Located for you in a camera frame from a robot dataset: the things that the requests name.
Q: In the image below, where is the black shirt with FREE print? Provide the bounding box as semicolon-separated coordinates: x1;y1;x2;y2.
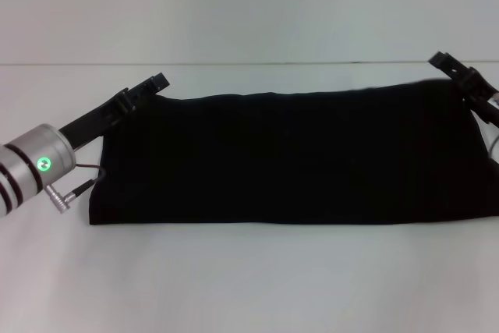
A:
88;77;499;228

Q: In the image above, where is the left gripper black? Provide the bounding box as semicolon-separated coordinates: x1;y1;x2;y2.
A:
58;72;171;151

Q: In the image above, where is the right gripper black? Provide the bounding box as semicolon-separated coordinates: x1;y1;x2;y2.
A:
427;51;499;128

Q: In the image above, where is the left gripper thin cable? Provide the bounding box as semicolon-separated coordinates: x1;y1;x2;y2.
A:
73;163;108;196

